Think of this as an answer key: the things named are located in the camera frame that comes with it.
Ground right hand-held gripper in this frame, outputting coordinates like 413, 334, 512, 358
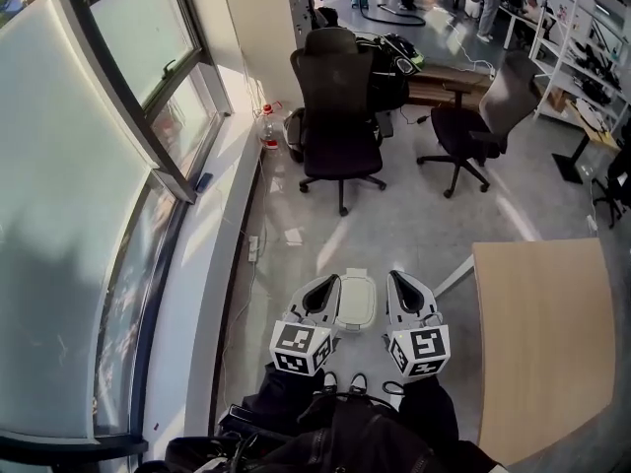
384, 269, 453, 379

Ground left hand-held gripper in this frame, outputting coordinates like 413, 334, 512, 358
269, 274, 343, 378

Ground white plastic trash bin lid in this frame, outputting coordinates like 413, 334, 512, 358
338, 267, 379, 325

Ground white trash bin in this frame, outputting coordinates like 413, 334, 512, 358
335, 266, 380, 337

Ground person's left forearm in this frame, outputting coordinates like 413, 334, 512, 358
241, 362, 326, 423

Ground person's right forearm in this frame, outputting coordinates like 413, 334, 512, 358
396, 375, 504, 473

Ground wooden table white legs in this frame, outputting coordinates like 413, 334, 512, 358
432, 237, 618, 467

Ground person's black jacket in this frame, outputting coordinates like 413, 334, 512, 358
147, 394, 509, 473

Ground grey bag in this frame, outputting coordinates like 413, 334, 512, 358
284, 107, 308, 165

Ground clear water bottle red cap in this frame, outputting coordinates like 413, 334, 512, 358
257, 100, 288, 152

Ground grey-back office chair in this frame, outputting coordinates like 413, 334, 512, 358
416, 49, 542, 200

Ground black high-back office chair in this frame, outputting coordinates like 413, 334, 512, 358
289, 26, 388, 218

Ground black desk base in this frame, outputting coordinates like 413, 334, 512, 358
550, 126, 595, 185

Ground low wooden platform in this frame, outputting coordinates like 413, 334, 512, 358
406, 64, 497, 111

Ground black green backpack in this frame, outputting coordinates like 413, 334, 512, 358
354, 32, 426, 113

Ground white shelf rack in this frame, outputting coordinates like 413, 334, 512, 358
527, 0, 631, 135

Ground black-framed frosted window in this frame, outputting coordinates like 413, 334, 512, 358
0, 0, 236, 462

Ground white perforated panel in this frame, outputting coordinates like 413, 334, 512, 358
284, 0, 316, 51

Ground white floor cable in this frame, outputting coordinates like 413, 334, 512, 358
214, 155, 270, 413

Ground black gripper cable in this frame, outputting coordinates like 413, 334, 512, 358
310, 380, 408, 416

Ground white extension cord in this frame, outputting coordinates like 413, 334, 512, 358
443, 17, 498, 79

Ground black vacuum hose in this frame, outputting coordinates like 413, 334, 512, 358
359, 1, 427, 28

